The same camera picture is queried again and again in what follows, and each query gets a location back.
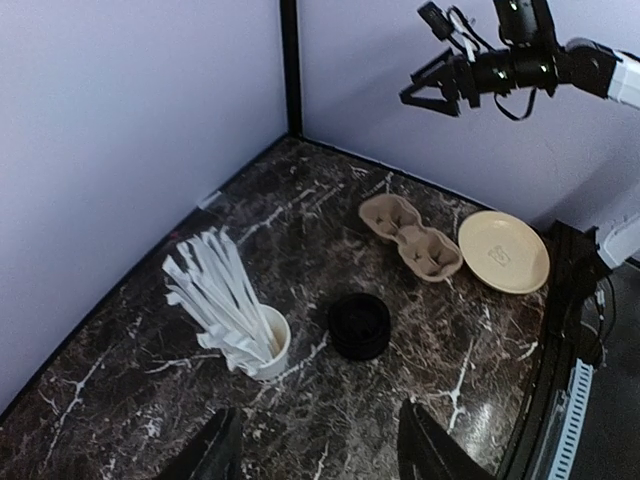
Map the cream yellow plate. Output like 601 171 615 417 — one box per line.
458 211 551 295

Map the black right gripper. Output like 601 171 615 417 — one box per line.
399 47 558 117

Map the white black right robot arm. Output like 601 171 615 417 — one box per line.
399 38 639 117

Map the brown cardboard cup carrier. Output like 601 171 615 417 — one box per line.
358 194 463 283

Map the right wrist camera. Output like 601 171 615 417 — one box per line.
417 1 455 41

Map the white cup holding straws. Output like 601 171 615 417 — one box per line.
240 304 291 381

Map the stack of black cup lids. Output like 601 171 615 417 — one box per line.
327 293 391 361

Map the white slotted cable duct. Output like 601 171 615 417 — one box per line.
547 358 594 480

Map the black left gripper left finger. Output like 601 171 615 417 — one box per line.
190 408 242 479

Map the bundle of white wrapped straws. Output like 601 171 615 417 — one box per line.
162 228 275 371

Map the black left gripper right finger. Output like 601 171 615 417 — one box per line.
398 399 490 480

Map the black corner frame post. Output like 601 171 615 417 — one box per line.
279 0 304 138

